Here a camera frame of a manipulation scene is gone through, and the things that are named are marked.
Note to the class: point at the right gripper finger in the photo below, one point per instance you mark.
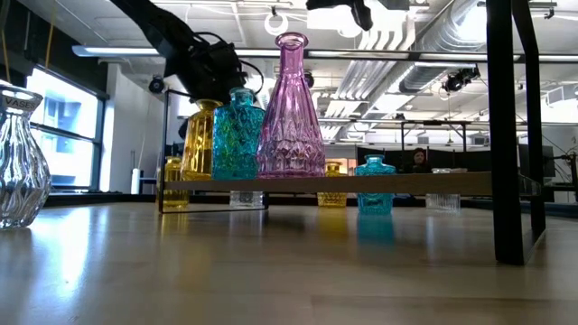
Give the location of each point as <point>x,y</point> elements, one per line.
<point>363,15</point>

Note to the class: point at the tall yellow ribbed glass vase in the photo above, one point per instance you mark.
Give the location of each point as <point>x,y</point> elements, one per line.
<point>198,144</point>

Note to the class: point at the tall teal glass bottle vase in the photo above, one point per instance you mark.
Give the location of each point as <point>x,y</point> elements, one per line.
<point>237,140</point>

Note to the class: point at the tall pink glass vase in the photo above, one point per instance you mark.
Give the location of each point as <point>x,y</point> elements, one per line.
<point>291,135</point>

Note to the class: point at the squat yellow glass vase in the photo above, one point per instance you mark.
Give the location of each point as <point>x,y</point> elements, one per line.
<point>332,199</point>

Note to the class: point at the round clear ribbed glass vase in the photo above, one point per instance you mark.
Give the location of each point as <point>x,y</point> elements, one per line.
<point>22,171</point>

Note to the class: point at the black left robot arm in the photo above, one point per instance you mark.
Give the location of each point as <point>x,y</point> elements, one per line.
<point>149,22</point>

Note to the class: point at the wooden shelf with black legs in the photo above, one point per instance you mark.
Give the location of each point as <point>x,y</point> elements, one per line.
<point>361,184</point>

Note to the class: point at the long linear ceiling light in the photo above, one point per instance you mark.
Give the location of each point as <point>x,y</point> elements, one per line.
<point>122,51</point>

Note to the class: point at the small yellow glass bottle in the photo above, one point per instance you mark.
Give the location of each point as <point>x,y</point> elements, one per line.
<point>174,173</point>

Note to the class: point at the black track spotlight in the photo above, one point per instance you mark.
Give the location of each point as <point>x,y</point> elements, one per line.
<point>458,81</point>

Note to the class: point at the white cylinder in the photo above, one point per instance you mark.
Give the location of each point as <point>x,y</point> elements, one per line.
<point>135,180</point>

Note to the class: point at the small teal glass vase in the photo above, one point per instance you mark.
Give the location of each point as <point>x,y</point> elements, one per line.
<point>375,164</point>

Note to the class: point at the person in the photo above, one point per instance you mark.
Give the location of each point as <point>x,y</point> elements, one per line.
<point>419,158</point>

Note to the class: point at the large window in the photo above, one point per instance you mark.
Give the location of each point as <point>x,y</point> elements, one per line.
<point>63,135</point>

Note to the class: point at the black partition screen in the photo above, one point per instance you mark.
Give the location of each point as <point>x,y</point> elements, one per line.
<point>465,160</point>

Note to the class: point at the small clear glass vase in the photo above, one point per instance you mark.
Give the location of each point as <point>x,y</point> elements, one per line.
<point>442,203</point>

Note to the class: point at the black monitor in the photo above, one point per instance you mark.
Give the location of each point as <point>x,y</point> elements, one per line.
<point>549,160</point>

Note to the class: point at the black round ceiling camera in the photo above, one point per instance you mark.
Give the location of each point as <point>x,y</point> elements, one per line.
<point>156,86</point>
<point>310,80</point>

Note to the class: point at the black aluminium table frame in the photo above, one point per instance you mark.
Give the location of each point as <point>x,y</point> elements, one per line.
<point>113,199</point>

